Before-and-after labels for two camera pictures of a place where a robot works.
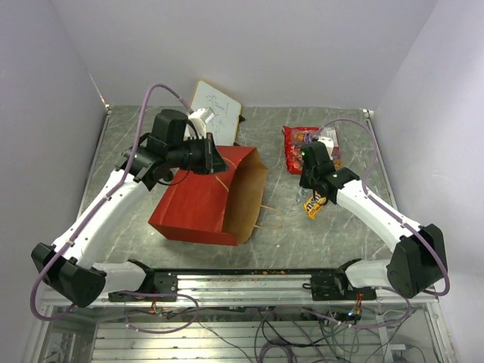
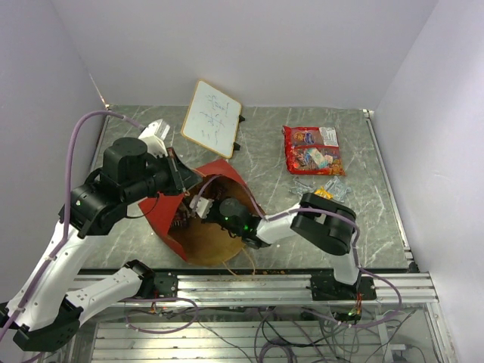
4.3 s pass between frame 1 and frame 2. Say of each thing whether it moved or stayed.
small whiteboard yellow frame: stayed
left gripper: moved
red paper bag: moved
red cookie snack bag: stayed
